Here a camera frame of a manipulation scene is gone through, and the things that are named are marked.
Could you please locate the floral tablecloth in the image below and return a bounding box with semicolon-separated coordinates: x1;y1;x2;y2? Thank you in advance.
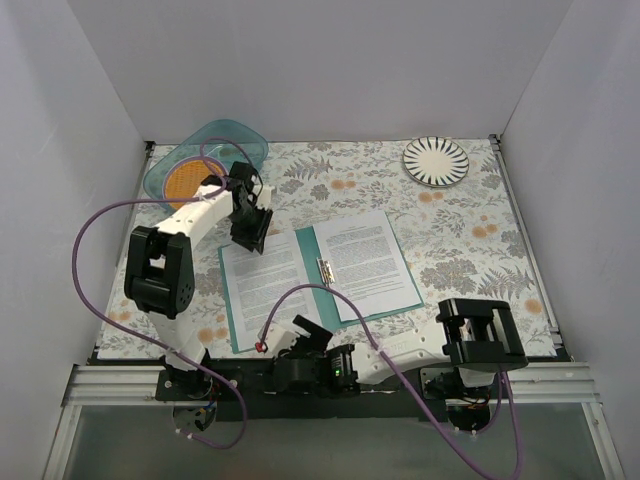
96;139;556;361

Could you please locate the metal folder clip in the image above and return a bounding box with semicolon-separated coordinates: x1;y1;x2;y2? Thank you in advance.
317;258;335;286

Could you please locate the orange woven coaster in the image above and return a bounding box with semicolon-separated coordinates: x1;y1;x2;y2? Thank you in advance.
163;156;227;210

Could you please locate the striped white ceramic plate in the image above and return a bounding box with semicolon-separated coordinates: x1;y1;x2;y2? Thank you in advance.
402;136;470;188

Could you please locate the teal transparent plastic container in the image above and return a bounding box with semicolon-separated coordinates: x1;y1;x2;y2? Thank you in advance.
143;119;269;200

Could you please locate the teal plastic folder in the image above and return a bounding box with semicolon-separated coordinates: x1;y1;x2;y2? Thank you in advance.
216;209;426;355

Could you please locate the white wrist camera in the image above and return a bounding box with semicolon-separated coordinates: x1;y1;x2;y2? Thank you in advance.
255;324;299;357
253;185;275;209

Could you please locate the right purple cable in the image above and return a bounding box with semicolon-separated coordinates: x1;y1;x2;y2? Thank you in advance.
255;283;525;480

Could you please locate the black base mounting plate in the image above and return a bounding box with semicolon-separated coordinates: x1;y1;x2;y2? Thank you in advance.
155;359;498;431

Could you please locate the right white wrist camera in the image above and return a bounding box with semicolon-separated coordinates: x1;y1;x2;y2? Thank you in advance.
255;324;299;357

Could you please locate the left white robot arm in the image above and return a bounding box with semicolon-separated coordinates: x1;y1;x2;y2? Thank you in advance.
124;162;273;400

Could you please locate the printed paper sheet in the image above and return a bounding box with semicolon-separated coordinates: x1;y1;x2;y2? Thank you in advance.
313;210;423;320
219;231;309;353

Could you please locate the aluminium frame rail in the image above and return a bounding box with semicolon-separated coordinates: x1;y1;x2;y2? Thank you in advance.
62;365;161;406

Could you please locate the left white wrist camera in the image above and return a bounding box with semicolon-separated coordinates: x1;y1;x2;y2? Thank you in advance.
253;185;275;209

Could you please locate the purple cable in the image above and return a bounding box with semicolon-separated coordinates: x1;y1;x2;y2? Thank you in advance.
72;137;263;450
255;283;525;480

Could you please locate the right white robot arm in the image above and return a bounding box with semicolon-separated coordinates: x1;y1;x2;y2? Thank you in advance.
269;298;528;398

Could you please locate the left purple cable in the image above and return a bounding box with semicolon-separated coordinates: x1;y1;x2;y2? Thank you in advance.
72;137;263;450

